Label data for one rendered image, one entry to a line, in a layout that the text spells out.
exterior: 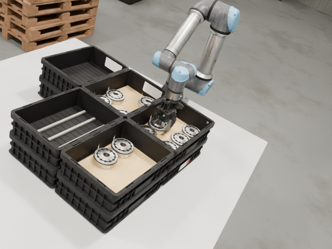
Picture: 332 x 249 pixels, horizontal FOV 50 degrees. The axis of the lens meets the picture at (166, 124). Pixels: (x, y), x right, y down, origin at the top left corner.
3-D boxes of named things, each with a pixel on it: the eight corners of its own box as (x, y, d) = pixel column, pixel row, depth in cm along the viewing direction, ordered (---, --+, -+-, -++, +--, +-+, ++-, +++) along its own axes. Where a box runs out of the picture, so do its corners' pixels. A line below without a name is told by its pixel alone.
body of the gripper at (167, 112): (152, 116, 176) (159, 96, 169) (163, 111, 182) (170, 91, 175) (164, 124, 173) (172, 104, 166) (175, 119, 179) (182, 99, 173)
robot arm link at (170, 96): (173, 83, 173) (186, 92, 170) (170, 91, 176) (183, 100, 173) (164, 87, 168) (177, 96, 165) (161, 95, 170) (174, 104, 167)
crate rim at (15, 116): (79, 90, 179) (79, 85, 178) (123, 121, 169) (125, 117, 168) (8, 115, 149) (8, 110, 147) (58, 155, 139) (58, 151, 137)
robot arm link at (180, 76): (193, 70, 166) (186, 75, 159) (186, 90, 172) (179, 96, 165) (179, 62, 167) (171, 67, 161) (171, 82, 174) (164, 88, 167)
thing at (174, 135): (176, 130, 185) (177, 129, 185) (193, 140, 183) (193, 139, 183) (167, 138, 177) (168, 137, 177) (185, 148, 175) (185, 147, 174)
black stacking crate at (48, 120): (76, 105, 184) (79, 87, 178) (119, 137, 175) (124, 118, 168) (7, 133, 154) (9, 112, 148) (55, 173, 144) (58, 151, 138)
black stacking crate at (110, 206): (119, 137, 174) (124, 118, 168) (167, 172, 165) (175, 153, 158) (55, 173, 144) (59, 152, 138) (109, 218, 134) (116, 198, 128)
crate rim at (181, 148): (170, 97, 200) (171, 94, 199) (214, 125, 190) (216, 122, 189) (124, 121, 169) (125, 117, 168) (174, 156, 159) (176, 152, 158)
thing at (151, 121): (156, 116, 190) (157, 115, 190) (171, 126, 187) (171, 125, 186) (145, 121, 183) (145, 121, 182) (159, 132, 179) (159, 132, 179)
